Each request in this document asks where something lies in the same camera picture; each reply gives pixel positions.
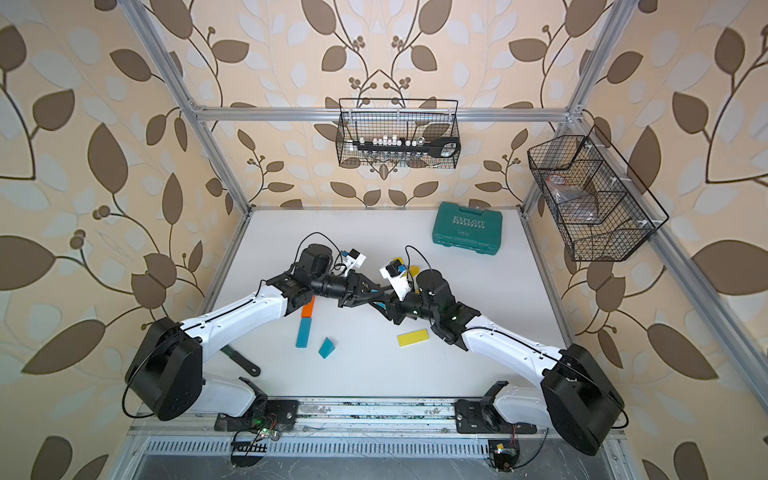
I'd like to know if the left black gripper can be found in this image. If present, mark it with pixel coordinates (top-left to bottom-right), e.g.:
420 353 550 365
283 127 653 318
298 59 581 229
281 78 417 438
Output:
314 274 388 311

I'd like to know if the orange long block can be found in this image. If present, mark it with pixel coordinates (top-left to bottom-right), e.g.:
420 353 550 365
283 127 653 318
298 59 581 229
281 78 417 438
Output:
301 297 316 319

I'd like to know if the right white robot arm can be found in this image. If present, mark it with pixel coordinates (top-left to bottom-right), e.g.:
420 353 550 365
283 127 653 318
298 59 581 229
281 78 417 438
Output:
367 269 627 456

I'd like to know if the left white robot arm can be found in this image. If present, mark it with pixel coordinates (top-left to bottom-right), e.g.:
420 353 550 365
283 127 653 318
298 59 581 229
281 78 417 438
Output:
125 244 393 421

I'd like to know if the long yellow block lower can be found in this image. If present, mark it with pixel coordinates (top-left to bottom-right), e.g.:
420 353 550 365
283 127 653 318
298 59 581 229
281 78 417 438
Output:
397 329 429 348

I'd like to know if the teal triangle block lower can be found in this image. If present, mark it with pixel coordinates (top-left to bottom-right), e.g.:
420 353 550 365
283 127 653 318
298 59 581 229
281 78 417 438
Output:
318 338 336 359

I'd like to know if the green plastic tool case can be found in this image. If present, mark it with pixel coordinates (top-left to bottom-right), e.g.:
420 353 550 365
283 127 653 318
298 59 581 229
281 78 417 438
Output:
432 202 503 255

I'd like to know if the dark green hand tool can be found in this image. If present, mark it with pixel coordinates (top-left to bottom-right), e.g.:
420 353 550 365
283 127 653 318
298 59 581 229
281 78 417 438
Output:
221 345 261 377

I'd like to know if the plastic bag in basket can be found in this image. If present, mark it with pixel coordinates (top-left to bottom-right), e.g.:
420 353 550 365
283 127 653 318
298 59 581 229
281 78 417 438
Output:
546 175 599 224

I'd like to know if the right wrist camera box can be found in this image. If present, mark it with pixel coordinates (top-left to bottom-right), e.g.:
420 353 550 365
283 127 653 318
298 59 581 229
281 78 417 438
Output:
380 258 413 300

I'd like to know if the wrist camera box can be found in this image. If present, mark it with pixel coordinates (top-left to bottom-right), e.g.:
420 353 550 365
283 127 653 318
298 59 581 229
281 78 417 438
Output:
380 258 413 300
341 249 366 276

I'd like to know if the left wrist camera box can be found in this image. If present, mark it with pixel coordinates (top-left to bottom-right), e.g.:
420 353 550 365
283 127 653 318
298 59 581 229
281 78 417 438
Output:
341 249 366 276

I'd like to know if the back wire basket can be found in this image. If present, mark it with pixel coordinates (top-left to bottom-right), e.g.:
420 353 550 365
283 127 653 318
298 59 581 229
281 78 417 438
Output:
335 97 462 170

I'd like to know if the wire basket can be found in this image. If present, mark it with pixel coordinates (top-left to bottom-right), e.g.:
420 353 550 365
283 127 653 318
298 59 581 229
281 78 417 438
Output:
527 126 669 262
335 97 462 170

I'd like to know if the socket rail with sockets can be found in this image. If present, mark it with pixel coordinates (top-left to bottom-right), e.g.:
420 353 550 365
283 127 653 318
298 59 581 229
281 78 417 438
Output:
344 137 461 160

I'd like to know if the right wire basket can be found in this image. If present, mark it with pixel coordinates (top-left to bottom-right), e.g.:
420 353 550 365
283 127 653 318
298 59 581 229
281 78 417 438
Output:
527 126 669 262

